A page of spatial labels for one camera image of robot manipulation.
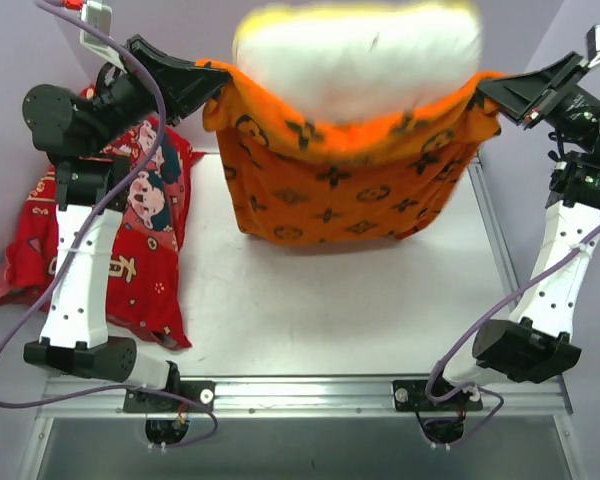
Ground orange black patterned pillowcase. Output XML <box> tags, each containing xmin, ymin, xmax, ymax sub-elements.
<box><xmin>202</xmin><ymin>66</ymin><xmax>501</xmax><ymax>246</ymax></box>

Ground cream textured pillow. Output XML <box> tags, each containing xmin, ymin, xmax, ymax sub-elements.
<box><xmin>233</xmin><ymin>1</ymin><xmax>483</xmax><ymax>122</ymax></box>

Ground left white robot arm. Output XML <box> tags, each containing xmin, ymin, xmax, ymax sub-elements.
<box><xmin>22</xmin><ymin>35</ymin><xmax>231</xmax><ymax>411</ymax></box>

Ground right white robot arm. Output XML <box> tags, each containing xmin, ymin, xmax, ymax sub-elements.
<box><xmin>423</xmin><ymin>47</ymin><xmax>600</xmax><ymax>409</ymax></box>

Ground red cartoon patterned pillow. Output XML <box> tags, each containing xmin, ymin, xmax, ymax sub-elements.
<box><xmin>0</xmin><ymin>116</ymin><xmax>203</xmax><ymax>351</ymax></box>

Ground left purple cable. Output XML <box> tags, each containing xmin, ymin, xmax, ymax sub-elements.
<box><xmin>0</xmin><ymin>0</ymin><xmax>219</xmax><ymax>448</ymax></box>

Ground purple cable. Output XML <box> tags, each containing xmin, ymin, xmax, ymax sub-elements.
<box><xmin>422</xmin><ymin>209</ymin><xmax>600</xmax><ymax>448</ymax></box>
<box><xmin>0</xmin><ymin>0</ymin><xmax>219</xmax><ymax>448</ymax></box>

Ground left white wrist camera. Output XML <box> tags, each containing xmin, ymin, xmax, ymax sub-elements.
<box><xmin>79</xmin><ymin>0</ymin><xmax>113</xmax><ymax>56</ymax></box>

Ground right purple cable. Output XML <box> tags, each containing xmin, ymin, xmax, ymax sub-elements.
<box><xmin>422</xmin><ymin>209</ymin><xmax>600</xmax><ymax>448</ymax></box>

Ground aluminium side rail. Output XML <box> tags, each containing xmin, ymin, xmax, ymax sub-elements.
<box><xmin>468</xmin><ymin>156</ymin><xmax>519</xmax><ymax>295</ymax></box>

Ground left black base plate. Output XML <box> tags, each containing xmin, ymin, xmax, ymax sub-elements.
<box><xmin>122</xmin><ymin>380</ymin><xmax>216</xmax><ymax>414</ymax></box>

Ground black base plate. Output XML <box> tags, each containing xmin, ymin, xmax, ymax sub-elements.
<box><xmin>391</xmin><ymin>379</ymin><xmax>483</xmax><ymax>413</ymax></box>
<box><xmin>122</xmin><ymin>380</ymin><xmax>216</xmax><ymax>414</ymax></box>

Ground aluminium front rail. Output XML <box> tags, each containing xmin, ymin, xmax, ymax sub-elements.
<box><xmin>36</xmin><ymin>375</ymin><xmax>572</xmax><ymax>419</ymax></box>

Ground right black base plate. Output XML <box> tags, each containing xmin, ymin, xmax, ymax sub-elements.
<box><xmin>391</xmin><ymin>379</ymin><xmax>483</xmax><ymax>413</ymax></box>

